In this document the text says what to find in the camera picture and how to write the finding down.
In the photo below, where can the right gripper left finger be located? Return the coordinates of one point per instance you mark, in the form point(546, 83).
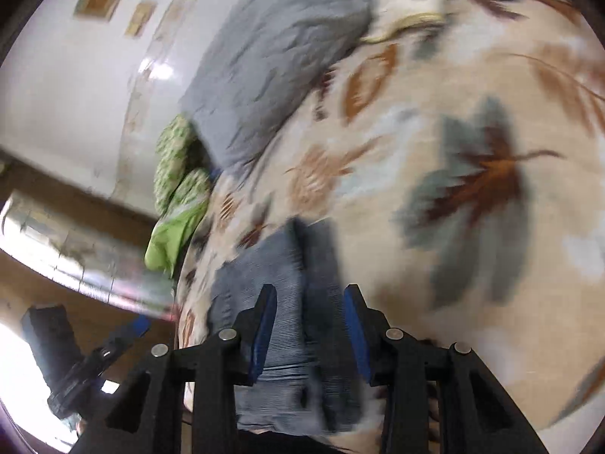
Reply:
point(146, 413)

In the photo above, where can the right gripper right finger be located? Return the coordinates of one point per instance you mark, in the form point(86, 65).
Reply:
point(426, 383)

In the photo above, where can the grey denim pants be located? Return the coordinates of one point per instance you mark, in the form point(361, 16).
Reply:
point(310, 384)

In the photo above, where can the brown wooden glass door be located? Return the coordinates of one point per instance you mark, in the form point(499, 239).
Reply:
point(62, 246)

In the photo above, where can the green patterned quilt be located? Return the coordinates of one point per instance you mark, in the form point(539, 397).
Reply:
point(181, 191)

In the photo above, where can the leaf print bed blanket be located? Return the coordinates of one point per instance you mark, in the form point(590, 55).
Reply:
point(462, 168)

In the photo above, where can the grey quilted pillow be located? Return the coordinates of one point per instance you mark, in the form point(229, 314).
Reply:
point(261, 65)

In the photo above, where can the beige wall switch plate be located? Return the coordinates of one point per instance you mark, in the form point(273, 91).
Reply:
point(140, 17)

